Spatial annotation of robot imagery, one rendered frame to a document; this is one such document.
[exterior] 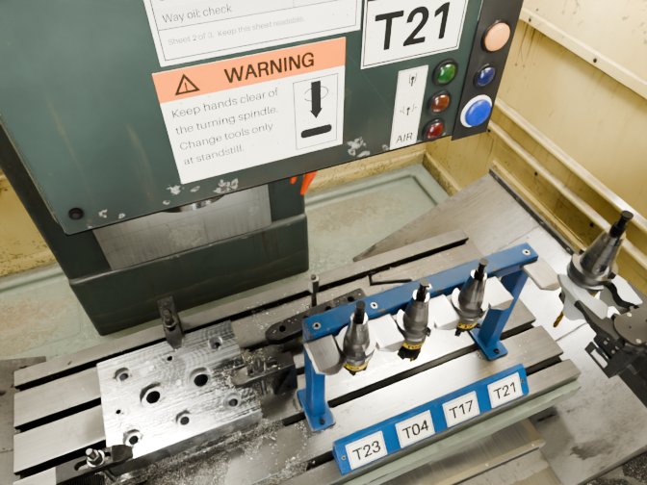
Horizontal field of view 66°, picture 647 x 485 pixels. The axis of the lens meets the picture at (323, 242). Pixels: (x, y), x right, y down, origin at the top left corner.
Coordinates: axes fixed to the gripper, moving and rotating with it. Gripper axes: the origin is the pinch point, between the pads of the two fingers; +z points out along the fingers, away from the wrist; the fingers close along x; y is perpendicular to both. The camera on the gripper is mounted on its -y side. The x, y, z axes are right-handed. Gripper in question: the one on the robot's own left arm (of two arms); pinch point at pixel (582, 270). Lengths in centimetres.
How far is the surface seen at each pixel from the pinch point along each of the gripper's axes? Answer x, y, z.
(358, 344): -33.4, 11.4, 6.7
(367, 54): -36, -38, 7
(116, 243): -71, 38, 70
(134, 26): -54, -43, 8
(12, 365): -109, 72, 67
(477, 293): -11.5, 8.9, 7.1
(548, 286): 4.7, 13.7, 6.0
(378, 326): -27.8, 14.2, 10.0
